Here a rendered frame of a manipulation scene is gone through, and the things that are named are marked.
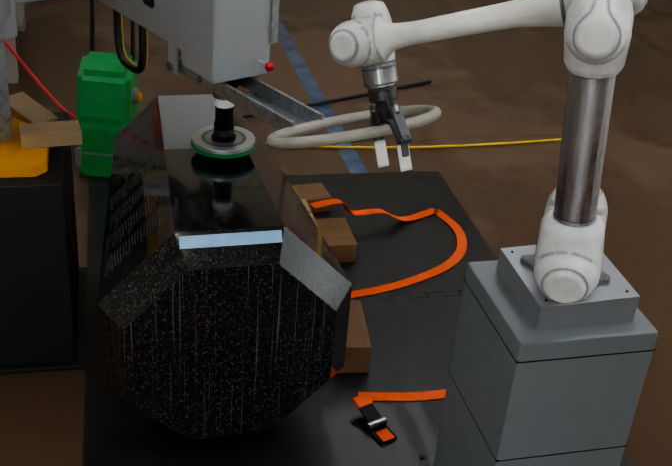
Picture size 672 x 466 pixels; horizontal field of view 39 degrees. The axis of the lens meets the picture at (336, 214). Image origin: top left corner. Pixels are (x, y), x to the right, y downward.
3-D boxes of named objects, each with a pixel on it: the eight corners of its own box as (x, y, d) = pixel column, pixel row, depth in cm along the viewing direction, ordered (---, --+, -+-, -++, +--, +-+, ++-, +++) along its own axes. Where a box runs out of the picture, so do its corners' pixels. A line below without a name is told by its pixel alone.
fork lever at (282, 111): (163, 70, 324) (163, 56, 322) (212, 61, 335) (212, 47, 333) (281, 140, 278) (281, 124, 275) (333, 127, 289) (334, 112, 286)
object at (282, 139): (234, 149, 270) (232, 139, 270) (366, 116, 298) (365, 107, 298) (338, 150, 231) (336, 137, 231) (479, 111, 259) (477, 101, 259)
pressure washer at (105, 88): (86, 148, 501) (77, -15, 459) (153, 154, 501) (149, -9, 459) (67, 179, 470) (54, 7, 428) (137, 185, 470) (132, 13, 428)
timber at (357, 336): (368, 373, 353) (371, 347, 347) (336, 373, 351) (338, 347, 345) (358, 325, 379) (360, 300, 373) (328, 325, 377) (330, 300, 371)
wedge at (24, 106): (0, 110, 348) (-1, 98, 345) (23, 103, 355) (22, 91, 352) (35, 127, 338) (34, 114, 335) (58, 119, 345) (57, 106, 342)
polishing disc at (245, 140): (210, 159, 310) (210, 155, 310) (181, 134, 325) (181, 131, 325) (266, 147, 321) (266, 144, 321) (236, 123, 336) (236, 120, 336)
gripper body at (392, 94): (402, 82, 239) (407, 119, 240) (387, 83, 246) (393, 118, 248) (375, 88, 236) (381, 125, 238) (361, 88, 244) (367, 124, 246)
